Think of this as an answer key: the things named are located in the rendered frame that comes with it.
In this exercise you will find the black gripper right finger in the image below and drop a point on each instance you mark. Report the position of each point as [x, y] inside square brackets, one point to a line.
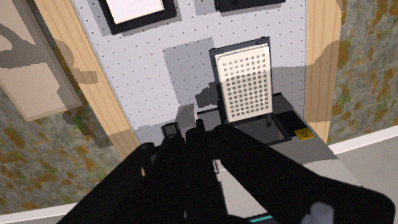
[288, 191]

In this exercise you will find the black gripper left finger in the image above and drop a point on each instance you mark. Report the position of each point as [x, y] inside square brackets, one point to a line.
[162, 195]

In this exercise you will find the white multi-well plate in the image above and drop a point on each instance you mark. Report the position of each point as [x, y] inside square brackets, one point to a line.
[255, 99]

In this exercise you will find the grey perforated plate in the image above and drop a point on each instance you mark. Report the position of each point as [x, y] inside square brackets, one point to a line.
[156, 68]

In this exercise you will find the white rectangular plate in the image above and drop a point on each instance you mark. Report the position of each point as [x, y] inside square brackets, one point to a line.
[123, 10]

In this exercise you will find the black rectangular frame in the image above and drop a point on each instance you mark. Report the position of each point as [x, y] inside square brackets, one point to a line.
[230, 5]
[168, 12]

